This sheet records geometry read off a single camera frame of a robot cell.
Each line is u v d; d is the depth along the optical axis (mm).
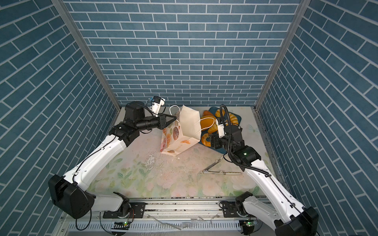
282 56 894
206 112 1125
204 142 963
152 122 621
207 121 850
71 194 378
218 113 1146
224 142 565
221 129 654
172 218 726
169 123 692
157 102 631
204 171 860
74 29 773
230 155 534
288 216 385
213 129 994
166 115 662
